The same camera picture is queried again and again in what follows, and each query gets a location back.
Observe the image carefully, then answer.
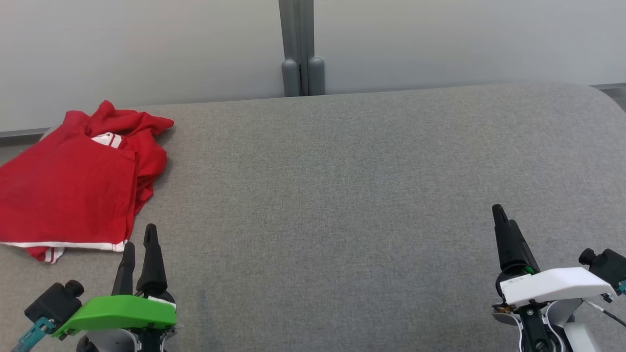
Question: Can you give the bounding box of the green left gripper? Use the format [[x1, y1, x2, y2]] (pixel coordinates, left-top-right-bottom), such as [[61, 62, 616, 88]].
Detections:
[[51, 223, 178, 341]]

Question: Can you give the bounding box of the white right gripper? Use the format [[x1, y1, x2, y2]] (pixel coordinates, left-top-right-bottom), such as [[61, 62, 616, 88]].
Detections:
[[492, 204, 617, 308]]

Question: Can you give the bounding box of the red shorts white striped trim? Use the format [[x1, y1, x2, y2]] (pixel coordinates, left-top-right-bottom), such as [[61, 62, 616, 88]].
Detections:
[[0, 111, 138, 264]]

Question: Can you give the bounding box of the grey fabric sofa seat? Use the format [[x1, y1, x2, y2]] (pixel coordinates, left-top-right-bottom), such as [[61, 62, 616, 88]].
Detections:
[[0, 83, 626, 352]]

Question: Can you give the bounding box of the teal plug right camera cable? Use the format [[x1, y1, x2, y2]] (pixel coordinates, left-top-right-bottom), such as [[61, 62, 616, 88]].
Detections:
[[584, 281, 626, 328]]

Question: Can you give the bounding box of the teal plug camera cable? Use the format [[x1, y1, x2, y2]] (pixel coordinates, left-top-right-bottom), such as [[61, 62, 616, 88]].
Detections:
[[584, 281, 626, 328], [11, 316, 56, 352]]

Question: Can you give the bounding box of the teal plug left camera cable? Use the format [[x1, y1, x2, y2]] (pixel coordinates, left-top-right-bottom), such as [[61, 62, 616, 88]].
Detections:
[[11, 316, 56, 352]]

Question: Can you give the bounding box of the grey double partition post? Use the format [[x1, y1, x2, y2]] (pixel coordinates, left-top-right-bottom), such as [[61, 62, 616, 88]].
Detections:
[[278, 0, 326, 97]]

